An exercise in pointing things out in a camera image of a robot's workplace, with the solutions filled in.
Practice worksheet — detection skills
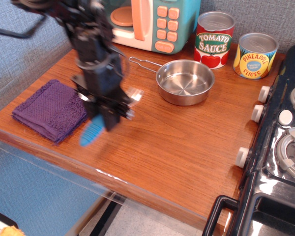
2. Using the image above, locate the pineapple slices can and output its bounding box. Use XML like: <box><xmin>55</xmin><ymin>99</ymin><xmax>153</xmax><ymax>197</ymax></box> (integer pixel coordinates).
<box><xmin>233</xmin><ymin>32</ymin><xmax>279</xmax><ymax>80</ymax></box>

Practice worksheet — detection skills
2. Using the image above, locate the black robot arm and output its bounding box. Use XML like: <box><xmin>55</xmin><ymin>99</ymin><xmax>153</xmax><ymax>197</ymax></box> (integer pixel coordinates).
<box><xmin>11</xmin><ymin>0</ymin><xmax>133</xmax><ymax>131</ymax></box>

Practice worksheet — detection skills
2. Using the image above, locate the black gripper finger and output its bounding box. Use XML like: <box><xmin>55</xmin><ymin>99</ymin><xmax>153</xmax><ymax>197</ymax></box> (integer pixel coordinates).
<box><xmin>83</xmin><ymin>100</ymin><xmax>99</xmax><ymax>120</ymax></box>
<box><xmin>101</xmin><ymin>106</ymin><xmax>120</xmax><ymax>131</ymax></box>

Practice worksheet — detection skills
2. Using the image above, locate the blue handled metal fork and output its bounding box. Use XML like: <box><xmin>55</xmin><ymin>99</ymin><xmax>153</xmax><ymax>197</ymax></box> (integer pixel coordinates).
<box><xmin>79</xmin><ymin>86</ymin><xmax>144</xmax><ymax>148</ymax></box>

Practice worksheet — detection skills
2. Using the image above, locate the orange object bottom left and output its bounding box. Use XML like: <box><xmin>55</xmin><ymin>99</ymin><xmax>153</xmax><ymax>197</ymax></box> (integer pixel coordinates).
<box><xmin>0</xmin><ymin>226</ymin><xmax>25</xmax><ymax>236</ymax></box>

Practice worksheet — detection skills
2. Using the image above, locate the black toy stove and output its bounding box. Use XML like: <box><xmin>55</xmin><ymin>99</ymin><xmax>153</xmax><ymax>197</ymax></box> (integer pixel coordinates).
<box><xmin>226</xmin><ymin>45</ymin><xmax>295</xmax><ymax>236</ymax></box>

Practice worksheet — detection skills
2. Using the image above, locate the teal toy microwave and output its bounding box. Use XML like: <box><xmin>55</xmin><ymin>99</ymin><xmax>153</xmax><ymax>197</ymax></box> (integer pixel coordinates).
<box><xmin>103</xmin><ymin>0</ymin><xmax>201</xmax><ymax>55</ymax></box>

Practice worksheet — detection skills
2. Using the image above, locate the black oven door handle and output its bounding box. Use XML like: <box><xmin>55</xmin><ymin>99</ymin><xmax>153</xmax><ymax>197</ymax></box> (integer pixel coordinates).
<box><xmin>202</xmin><ymin>195</ymin><xmax>239</xmax><ymax>236</ymax></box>

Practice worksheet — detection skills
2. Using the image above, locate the white stove knob top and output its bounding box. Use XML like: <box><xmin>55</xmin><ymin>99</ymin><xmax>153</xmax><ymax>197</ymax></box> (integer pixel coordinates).
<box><xmin>258</xmin><ymin>86</ymin><xmax>271</xmax><ymax>103</ymax></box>

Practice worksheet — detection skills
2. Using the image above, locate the white stove knob middle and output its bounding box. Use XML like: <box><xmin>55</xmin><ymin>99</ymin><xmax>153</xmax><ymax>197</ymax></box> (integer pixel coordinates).
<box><xmin>251</xmin><ymin>105</ymin><xmax>264</xmax><ymax>123</ymax></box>

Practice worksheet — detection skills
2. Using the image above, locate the purple folded towel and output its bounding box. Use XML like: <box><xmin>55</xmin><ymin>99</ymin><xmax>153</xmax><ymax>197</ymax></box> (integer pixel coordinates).
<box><xmin>12</xmin><ymin>79</ymin><xmax>87</xmax><ymax>144</ymax></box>

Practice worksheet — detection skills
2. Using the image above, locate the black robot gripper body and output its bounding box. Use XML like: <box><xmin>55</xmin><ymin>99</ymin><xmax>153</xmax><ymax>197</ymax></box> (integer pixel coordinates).
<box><xmin>71</xmin><ymin>54</ymin><xmax>136</xmax><ymax>121</ymax></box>

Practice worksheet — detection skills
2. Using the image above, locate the small steel saucepan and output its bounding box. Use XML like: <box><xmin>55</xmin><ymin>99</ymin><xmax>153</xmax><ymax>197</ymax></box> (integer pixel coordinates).
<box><xmin>129</xmin><ymin>57</ymin><xmax>215</xmax><ymax>106</ymax></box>

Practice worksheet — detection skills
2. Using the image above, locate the white stove knob bottom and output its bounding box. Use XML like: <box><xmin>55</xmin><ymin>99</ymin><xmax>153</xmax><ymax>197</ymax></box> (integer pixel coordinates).
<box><xmin>235</xmin><ymin>147</ymin><xmax>250</xmax><ymax>168</ymax></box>

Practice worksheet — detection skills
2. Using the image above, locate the tomato sauce can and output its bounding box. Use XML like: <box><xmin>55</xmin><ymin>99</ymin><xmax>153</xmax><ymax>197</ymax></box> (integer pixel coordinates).
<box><xmin>194</xmin><ymin>11</ymin><xmax>236</xmax><ymax>69</ymax></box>

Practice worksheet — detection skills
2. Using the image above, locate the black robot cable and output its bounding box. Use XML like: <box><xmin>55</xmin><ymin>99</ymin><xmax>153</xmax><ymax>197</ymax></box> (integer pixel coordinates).
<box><xmin>0</xmin><ymin>14</ymin><xmax>46</xmax><ymax>39</ymax></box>

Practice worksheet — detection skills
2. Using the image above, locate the white stove knob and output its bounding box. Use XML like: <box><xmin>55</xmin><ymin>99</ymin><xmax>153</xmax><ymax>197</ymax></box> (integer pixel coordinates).
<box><xmin>235</xmin><ymin>147</ymin><xmax>250</xmax><ymax>168</ymax></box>
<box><xmin>258</xmin><ymin>86</ymin><xmax>271</xmax><ymax>103</ymax></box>
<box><xmin>251</xmin><ymin>105</ymin><xmax>264</xmax><ymax>123</ymax></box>

